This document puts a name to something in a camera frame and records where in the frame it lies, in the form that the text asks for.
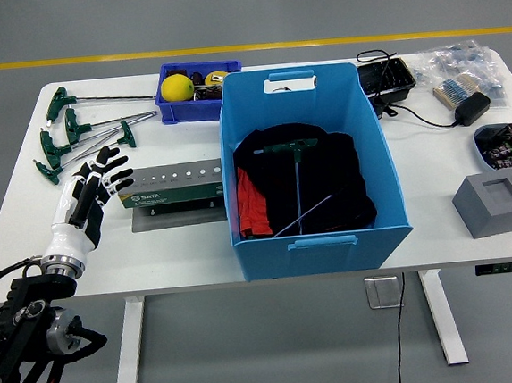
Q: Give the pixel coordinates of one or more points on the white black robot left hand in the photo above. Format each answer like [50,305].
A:
[65,239]

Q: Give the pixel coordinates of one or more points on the green silver SATA tool stand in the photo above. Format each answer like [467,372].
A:
[171,194]

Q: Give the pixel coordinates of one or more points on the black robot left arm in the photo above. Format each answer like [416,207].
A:
[24,306]

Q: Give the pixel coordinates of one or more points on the large blue folding box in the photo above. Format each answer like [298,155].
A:
[324,257]

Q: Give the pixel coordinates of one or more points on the white table leg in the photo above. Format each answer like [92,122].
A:
[442,318]
[132,345]

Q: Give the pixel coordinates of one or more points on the small dark blue bin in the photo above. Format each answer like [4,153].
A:
[191,112]

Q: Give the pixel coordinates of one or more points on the yellow ball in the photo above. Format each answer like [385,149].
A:
[177,87]

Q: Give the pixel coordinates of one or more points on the red cloth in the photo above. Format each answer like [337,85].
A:
[253,205]

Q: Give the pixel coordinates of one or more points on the dark brown parts pile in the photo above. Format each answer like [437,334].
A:
[208,93]

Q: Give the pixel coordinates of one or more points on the brown spool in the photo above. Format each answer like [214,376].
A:
[197,78]

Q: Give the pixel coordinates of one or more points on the yellow tape measure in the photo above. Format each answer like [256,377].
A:
[215,77]

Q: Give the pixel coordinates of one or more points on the black cloth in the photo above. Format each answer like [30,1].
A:
[335,171]

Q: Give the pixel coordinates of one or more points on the metal floor socket plate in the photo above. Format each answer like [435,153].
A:
[383,292]

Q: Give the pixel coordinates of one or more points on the black plastic tray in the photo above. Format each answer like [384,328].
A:
[385,77]

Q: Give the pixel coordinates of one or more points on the resistor tape strip bundle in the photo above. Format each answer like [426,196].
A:
[453,91]

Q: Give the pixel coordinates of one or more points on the light blue plate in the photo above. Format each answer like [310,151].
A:
[479,149]

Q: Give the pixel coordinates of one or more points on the black power adapter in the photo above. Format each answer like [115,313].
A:
[473,109]

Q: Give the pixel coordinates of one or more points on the grey foam block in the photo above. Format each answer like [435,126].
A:
[496,220]

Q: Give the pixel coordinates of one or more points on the clear bags of components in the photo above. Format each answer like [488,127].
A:
[459,59]

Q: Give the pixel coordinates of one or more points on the black table control panel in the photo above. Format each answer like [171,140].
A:
[509,267]

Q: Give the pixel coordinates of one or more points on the pile of electronic parts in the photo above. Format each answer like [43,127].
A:
[508,147]

